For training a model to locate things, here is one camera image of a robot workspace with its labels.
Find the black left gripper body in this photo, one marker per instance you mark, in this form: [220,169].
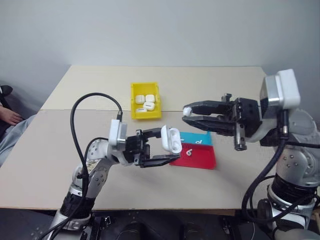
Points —
[135,150]

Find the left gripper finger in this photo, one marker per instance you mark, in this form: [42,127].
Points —
[160,160]
[150,133]

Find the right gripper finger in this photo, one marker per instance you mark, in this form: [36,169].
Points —
[212,125]
[212,107]

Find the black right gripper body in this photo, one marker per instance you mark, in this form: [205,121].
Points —
[247,117]

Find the white earbud case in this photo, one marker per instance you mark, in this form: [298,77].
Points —
[149,106]
[168,137]
[140,98]
[140,110]
[150,98]

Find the white earbud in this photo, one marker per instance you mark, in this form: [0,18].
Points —
[198,142]
[187,111]
[189,152]

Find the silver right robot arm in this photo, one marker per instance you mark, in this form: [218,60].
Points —
[297,160]

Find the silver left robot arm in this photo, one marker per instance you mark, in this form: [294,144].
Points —
[100,176]

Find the yellow plastic bin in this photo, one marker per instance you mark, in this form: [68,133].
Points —
[146,115]

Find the closed white earbud case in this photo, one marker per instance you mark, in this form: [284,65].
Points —
[149,106]
[140,98]
[150,98]
[140,110]

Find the bystander bare hand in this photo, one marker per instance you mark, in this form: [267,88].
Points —
[11,115]

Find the blue plastic tray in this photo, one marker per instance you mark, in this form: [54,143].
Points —
[190,138]

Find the red plastic tray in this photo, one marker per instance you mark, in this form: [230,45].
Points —
[200,160]

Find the dark rounded shape under table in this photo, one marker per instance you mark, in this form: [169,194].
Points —
[160,227]

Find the bystander grey trouser leg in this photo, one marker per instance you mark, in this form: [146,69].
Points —
[12,140]

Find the black shoe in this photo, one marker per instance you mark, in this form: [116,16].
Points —
[5,89]

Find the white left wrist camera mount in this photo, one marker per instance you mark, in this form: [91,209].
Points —
[114,132]

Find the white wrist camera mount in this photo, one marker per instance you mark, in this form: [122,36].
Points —
[114,132]
[290,87]

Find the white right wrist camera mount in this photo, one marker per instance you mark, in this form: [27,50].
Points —
[290,87]

